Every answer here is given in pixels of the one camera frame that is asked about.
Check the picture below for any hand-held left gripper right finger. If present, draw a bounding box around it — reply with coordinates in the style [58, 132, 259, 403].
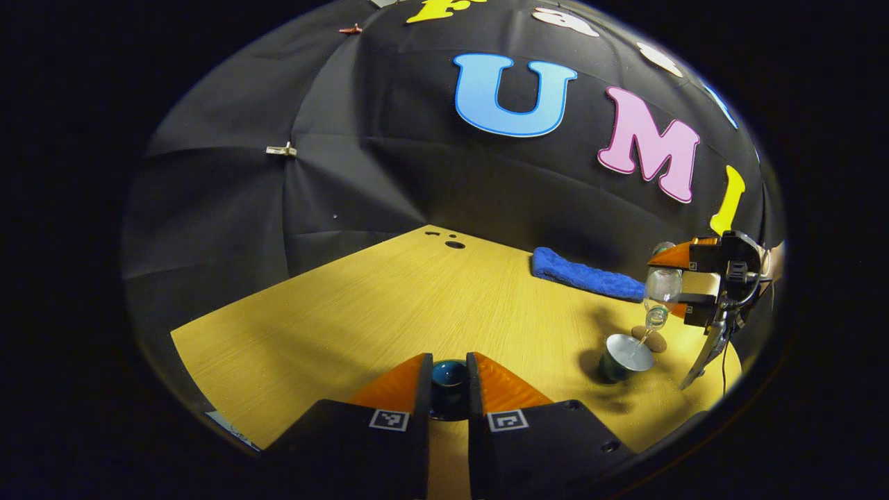
[467, 352, 636, 500]

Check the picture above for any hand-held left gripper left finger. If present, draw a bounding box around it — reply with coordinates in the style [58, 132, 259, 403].
[260, 353, 433, 500]

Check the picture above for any clear plastic water bottle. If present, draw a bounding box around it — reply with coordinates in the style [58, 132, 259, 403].
[642, 241, 683, 333]

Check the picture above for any brown round coaster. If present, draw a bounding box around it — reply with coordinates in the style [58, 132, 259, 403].
[631, 325, 667, 353]

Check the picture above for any teal teacup lid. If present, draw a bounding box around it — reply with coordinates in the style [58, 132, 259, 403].
[431, 359, 470, 422]

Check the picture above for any teal teacup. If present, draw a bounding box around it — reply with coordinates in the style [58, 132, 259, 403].
[599, 333, 655, 384]

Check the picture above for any blue towel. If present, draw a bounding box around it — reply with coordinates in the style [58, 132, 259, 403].
[531, 247, 647, 303]

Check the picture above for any black backdrop cloth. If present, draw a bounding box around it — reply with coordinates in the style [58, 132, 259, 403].
[122, 0, 786, 362]

